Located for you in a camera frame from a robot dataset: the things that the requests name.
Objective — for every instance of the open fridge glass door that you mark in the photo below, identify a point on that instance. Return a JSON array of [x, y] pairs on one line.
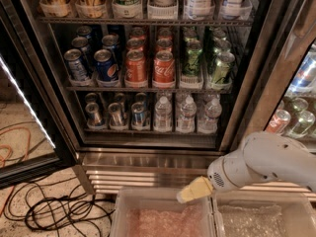
[[19, 61]]

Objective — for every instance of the right clear plastic bin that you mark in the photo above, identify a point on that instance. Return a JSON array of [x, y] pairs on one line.
[[263, 214]]

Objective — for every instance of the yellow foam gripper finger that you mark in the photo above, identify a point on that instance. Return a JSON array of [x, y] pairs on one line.
[[198, 188]]

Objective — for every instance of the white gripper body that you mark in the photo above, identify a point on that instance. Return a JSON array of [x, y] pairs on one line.
[[219, 172]]

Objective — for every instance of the bottom shelf middle can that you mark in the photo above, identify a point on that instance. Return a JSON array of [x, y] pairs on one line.
[[117, 115]]

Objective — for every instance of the front left green can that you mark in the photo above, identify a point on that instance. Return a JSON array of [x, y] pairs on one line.
[[192, 58]]

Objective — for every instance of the left clear plastic bin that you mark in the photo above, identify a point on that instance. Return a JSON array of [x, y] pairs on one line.
[[155, 212]]

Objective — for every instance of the fridge bottom metal grille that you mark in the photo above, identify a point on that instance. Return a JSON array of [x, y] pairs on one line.
[[107, 173]]

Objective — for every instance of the bottom shelf right blue can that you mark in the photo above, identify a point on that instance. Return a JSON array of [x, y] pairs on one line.
[[139, 114]]

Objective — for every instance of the front left blue can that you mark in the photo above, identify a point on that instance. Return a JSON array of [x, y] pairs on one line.
[[76, 64]]

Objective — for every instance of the closed right fridge door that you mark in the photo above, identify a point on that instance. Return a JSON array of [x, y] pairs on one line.
[[288, 31]]

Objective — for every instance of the front Pepsi can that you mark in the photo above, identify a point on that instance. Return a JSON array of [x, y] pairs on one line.
[[106, 66]]

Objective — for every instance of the front right green can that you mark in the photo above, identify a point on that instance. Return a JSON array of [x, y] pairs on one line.
[[223, 64]]

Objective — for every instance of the top wire shelf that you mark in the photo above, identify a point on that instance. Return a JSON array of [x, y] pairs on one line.
[[152, 22]]

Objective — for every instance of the bottom shelf left can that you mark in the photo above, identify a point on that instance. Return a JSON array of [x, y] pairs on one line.
[[95, 117]]

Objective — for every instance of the green can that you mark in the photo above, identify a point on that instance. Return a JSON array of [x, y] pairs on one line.
[[223, 64], [192, 58]]

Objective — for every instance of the wire shelf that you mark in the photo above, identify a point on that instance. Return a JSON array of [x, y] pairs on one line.
[[152, 22], [151, 90]]

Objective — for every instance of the front left orange soda can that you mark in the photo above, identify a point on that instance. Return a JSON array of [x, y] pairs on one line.
[[135, 66]]

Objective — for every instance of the front right Coca-Cola can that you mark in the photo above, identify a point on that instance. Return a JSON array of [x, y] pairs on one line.
[[164, 67]]

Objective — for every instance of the middle wire shelf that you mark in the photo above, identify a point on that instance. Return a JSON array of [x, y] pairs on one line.
[[151, 90]]

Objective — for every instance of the clear plastic bin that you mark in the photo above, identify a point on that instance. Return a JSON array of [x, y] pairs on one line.
[[263, 214], [155, 212]]

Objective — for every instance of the clear water bottle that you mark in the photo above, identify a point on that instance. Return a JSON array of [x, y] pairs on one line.
[[186, 115], [208, 118], [162, 115]]

